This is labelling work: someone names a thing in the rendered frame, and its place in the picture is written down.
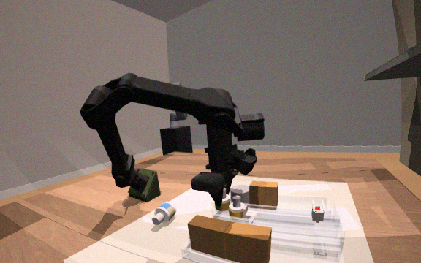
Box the brown rectangular block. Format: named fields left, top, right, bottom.
left=224, top=222, right=272, bottom=263
left=187, top=215, right=231, bottom=259
left=249, top=181, right=278, bottom=207

